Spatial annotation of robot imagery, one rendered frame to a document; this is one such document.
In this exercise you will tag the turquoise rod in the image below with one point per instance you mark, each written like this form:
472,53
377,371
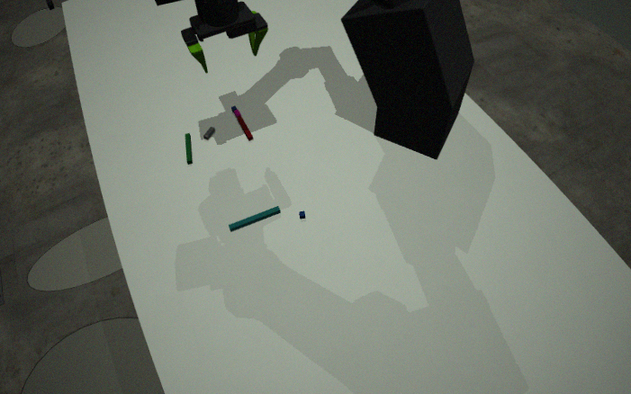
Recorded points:
255,218

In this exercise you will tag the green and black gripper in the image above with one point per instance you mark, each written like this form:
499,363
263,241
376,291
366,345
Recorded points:
223,16

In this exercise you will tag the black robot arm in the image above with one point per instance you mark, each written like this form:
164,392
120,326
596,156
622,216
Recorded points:
390,4

